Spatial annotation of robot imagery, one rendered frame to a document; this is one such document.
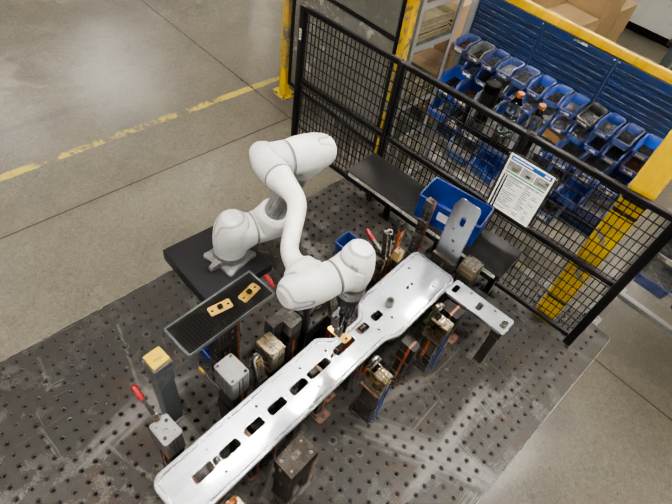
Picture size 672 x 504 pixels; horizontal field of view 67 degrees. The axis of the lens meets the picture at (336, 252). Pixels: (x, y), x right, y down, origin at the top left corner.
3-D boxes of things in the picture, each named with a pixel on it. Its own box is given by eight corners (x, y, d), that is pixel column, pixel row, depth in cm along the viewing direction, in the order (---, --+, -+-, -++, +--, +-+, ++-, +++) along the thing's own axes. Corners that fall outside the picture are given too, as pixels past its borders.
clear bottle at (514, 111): (505, 140, 214) (524, 99, 199) (492, 132, 217) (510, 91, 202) (512, 134, 218) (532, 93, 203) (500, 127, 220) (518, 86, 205)
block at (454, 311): (437, 356, 227) (456, 323, 205) (418, 340, 231) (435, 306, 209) (449, 344, 232) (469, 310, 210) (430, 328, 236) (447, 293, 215)
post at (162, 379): (170, 428, 191) (153, 375, 158) (158, 414, 194) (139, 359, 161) (187, 415, 195) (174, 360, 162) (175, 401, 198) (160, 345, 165)
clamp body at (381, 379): (367, 429, 201) (385, 392, 175) (345, 408, 206) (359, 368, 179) (382, 413, 206) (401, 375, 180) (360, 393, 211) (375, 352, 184)
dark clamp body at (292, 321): (285, 383, 209) (291, 336, 180) (264, 362, 214) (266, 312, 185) (304, 367, 215) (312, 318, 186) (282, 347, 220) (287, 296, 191)
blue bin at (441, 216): (470, 247, 227) (480, 228, 217) (412, 214, 236) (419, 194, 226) (485, 227, 236) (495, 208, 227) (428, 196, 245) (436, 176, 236)
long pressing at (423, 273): (192, 538, 144) (192, 537, 143) (146, 479, 153) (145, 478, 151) (456, 280, 219) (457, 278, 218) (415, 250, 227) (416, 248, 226)
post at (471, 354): (484, 371, 225) (509, 338, 203) (464, 355, 229) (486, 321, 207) (491, 362, 228) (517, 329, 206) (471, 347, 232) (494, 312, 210)
